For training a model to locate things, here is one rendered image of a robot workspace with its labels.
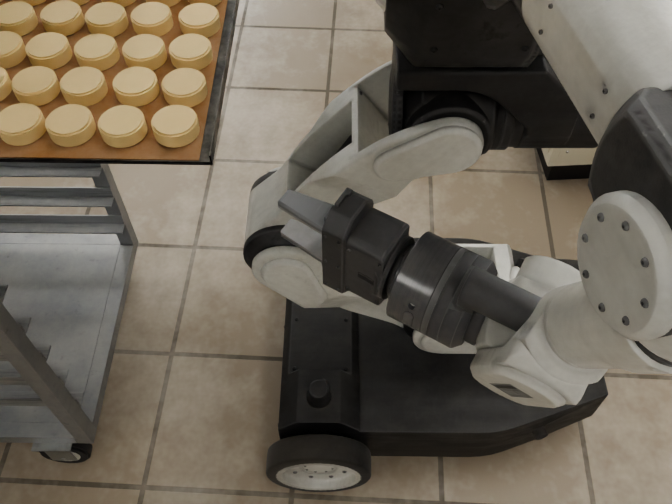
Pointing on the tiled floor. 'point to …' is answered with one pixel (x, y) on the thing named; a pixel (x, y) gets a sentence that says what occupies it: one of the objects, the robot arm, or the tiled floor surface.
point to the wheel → (80, 452)
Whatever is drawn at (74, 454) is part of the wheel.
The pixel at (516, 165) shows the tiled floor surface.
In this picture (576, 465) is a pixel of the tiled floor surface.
